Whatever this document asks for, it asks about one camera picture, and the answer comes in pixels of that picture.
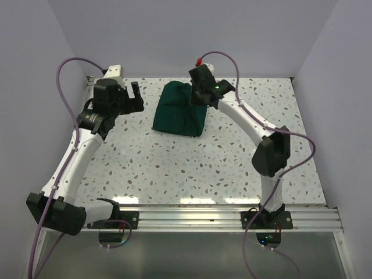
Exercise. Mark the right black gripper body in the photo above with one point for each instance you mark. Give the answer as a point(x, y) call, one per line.
point(200, 102)

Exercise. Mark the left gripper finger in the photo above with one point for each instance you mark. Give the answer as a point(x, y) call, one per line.
point(136, 89)
point(135, 105)

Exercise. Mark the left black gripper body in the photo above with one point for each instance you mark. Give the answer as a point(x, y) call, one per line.
point(120, 107)

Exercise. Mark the green surgical drape cloth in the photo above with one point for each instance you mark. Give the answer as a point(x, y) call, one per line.
point(176, 115)

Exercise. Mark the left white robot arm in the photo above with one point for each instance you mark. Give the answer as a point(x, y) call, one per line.
point(55, 206)

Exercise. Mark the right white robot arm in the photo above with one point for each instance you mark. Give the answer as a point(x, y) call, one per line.
point(272, 148)

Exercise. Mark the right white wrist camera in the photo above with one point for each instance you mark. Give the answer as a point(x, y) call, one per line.
point(210, 67)

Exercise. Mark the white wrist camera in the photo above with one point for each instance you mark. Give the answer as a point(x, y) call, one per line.
point(116, 72)
point(210, 67)

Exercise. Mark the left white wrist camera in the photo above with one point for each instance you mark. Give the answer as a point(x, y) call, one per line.
point(116, 72)

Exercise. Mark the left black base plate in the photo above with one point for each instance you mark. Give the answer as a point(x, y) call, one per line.
point(131, 217)

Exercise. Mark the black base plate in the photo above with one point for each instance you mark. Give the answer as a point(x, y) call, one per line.
point(266, 221)
point(131, 217)

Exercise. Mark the aluminium mounting rail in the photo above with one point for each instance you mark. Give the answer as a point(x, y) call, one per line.
point(226, 218)

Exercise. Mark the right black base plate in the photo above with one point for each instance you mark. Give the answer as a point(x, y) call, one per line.
point(266, 221)

